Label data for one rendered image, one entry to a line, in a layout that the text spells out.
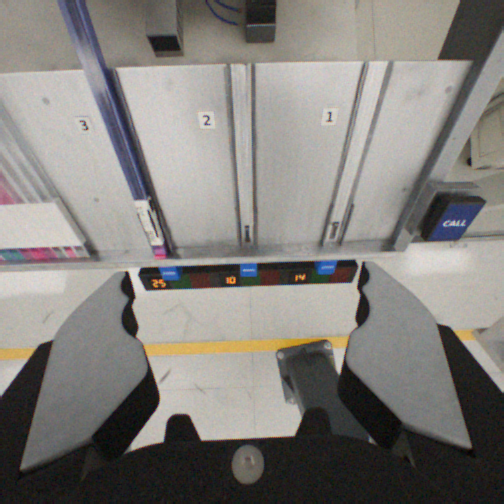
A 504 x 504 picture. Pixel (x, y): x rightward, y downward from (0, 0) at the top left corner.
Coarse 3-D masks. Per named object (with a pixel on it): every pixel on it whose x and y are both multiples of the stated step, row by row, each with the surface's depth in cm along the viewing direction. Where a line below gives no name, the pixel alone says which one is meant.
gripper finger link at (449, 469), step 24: (456, 336) 7; (456, 360) 6; (456, 384) 6; (480, 384) 6; (480, 408) 5; (408, 432) 5; (480, 432) 5; (408, 456) 5; (432, 456) 5; (456, 456) 5; (480, 456) 4; (432, 480) 4; (456, 480) 4; (480, 480) 4
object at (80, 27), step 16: (64, 0) 15; (80, 0) 15; (64, 16) 15; (80, 16) 15; (80, 32) 16; (80, 48) 16; (96, 48) 17; (96, 64) 17; (96, 80) 18; (96, 96) 18; (112, 96) 19; (112, 112) 19; (112, 128) 20; (112, 144) 21; (128, 144) 21; (128, 160) 22; (128, 176) 23; (144, 192) 24
